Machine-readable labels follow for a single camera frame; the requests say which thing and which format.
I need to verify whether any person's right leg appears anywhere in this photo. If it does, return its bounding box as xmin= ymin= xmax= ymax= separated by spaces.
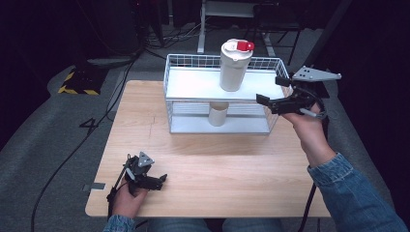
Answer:
xmin=221 ymin=217 xmax=286 ymax=232

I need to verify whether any yellow black striped stand base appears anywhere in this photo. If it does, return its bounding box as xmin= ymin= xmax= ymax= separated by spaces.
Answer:
xmin=57 ymin=65 xmax=109 ymax=97

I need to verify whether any long black floor cable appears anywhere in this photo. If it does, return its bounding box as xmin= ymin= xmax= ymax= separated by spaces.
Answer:
xmin=30 ymin=54 xmax=140 ymax=232

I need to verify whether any white wire shelf rack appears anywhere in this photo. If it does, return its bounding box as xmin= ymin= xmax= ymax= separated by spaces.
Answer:
xmin=162 ymin=53 xmax=294 ymax=135

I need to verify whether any white paper cup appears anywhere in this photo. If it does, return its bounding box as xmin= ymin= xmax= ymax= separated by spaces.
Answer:
xmin=207 ymin=101 xmax=230 ymax=128

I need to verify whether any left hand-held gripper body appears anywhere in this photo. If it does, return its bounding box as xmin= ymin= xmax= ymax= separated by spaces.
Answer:
xmin=122 ymin=151 xmax=157 ymax=195

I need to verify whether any white desk frame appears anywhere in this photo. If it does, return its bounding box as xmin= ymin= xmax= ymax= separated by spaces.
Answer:
xmin=196 ymin=0 xmax=259 ymax=55

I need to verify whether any bundle of floor cables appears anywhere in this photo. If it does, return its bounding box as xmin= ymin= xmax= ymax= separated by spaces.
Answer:
xmin=144 ymin=19 xmax=208 ymax=50

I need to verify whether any person's right hand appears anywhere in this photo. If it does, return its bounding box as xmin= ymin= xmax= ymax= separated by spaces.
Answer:
xmin=281 ymin=102 xmax=338 ymax=168

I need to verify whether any person's left hand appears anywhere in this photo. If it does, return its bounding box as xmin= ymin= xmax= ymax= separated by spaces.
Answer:
xmin=110 ymin=180 xmax=150 ymax=220

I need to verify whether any white tumbler with red lid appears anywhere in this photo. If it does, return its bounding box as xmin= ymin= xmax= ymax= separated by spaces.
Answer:
xmin=219 ymin=38 xmax=256 ymax=93

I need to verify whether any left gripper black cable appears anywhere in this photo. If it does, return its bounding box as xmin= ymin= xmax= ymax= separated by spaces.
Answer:
xmin=105 ymin=154 xmax=133 ymax=218

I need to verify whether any black chair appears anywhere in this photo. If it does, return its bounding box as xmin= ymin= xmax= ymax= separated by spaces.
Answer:
xmin=242 ymin=2 xmax=305 ymax=67

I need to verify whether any black slanted stand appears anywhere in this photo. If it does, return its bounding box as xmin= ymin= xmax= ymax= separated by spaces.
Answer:
xmin=287 ymin=0 xmax=355 ymax=100

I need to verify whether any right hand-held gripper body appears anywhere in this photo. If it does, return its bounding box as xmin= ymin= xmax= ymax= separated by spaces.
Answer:
xmin=279 ymin=65 xmax=342 ymax=116

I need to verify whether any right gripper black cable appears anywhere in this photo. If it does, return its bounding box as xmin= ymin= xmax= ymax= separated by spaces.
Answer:
xmin=297 ymin=86 xmax=331 ymax=232

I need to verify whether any grey tape strip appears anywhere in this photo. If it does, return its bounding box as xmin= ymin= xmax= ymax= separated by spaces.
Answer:
xmin=82 ymin=182 xmax=107 ymax=192

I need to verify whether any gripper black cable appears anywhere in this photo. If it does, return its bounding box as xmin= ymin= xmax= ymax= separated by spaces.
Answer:
xmin=105 ymin=154 xmax=133 ymax=218
xmin=297 ymin=86 xmax=331 ymax=232

